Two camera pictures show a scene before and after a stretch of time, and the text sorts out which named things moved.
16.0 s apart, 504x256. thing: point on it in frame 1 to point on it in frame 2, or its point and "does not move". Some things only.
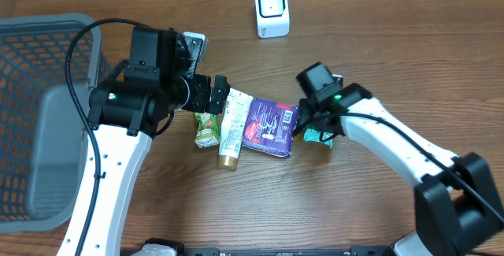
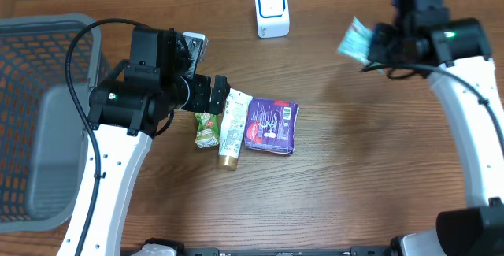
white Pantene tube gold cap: (236, 114) does not move
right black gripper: (308, 113) to (376, 57)
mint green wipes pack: (312, 135) to (357, 41)
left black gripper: (216, 94) does not move
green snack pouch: (208, 130) does not move
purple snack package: (270, 127) does not move
